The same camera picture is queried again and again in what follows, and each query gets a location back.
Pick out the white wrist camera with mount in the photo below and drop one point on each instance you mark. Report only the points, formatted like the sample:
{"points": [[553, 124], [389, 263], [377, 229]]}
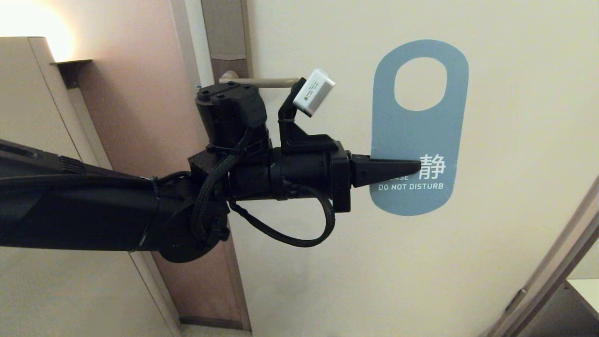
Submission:
{"points": [[313, 91]]}

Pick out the white door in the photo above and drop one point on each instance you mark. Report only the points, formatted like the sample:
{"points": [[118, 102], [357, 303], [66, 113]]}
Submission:
{"points": [[398, 281]]}

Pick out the dark cabinet side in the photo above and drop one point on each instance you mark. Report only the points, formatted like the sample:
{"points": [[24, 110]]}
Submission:
{"points": [[561, 318]]}

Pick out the dark wall lamp bracket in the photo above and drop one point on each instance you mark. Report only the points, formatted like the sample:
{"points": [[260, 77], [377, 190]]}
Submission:
{"points": [[72, 69]]}

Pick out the brown metal lock plate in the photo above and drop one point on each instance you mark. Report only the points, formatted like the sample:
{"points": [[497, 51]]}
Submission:
{"points": [[224, 28]]}

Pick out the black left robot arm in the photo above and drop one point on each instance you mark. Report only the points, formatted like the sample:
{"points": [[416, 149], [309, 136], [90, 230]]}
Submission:
{"points": [[70, 210]]}

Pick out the blue do-not-disturb door hanger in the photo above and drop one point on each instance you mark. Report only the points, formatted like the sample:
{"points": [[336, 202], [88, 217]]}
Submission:
{"points": [[421, 135]]}

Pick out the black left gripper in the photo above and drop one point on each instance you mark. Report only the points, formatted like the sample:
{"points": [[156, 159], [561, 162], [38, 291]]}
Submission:
{"points": [[304, 173]]}

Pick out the small metal hinge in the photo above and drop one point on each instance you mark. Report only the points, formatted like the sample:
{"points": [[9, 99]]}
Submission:
{"points": [[516, 300]]}

